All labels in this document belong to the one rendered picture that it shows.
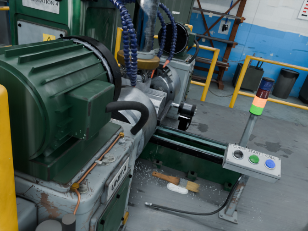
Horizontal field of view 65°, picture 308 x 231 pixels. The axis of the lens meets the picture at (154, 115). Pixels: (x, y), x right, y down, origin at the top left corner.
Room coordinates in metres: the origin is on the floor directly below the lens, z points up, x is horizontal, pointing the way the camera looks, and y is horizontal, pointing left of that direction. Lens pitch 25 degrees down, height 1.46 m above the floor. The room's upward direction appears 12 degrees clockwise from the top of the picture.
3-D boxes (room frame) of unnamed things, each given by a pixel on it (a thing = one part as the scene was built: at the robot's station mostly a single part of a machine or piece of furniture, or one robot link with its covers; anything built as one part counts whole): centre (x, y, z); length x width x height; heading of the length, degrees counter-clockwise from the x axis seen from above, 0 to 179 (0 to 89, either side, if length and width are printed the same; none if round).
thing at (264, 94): (1.20, -0.51, 1.14); 0.06 x 0.06 x 0.04
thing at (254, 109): (1.20, -0.51, 1.05); 0.06 x 0.06 x 0.04
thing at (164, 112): (1.02, -0.05, 1.01); 0.26 x 0.04 x 0.03; 169
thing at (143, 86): (1.02, 0.11, 1.11); 0.12 x 0.11 x 0.07; 79
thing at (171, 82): (1.29, 0.02, 1.04); 0.41 x 0.25 x 0.25; 169
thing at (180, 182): (0.82, -0.14, 0.80); 0.21 x 0.05 x 0.01; 79
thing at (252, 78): (5.52, -1.90, 0.41); 0.52 x 0.47 x 0.82; 85
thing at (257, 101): (1.20, -0.51, 1.10); 0.06 x 0.06 x 0.04
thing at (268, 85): (1.20, -0.51, 1.19); 0.06 x 0.06 x 0.04
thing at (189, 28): (1.63, -0.08, 1.16); 0.33 x 0.26 x 0.42; 169
